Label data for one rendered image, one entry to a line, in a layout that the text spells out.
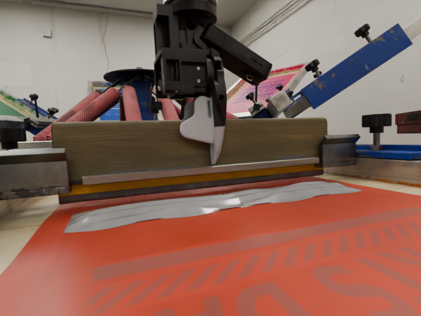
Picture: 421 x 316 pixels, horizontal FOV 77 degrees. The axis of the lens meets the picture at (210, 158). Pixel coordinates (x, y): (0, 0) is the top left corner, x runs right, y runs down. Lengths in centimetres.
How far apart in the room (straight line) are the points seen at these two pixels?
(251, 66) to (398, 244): 28
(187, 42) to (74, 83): 425
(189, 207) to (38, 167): 17
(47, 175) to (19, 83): 439
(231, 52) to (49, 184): 28
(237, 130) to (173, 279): 27
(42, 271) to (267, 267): 14
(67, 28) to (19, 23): 60
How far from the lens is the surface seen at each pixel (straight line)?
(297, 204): 32
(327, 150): 47
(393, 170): 48
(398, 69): 264
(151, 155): 36
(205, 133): 36
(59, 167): 34
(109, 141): 35
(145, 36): 484
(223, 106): 35
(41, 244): 26
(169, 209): 28
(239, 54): 40
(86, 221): 29
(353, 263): 19
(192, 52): 36
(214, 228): 24
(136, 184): 37
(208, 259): 19
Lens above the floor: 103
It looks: 4 degrees down
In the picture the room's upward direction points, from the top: 2 degrees counter-clockwise
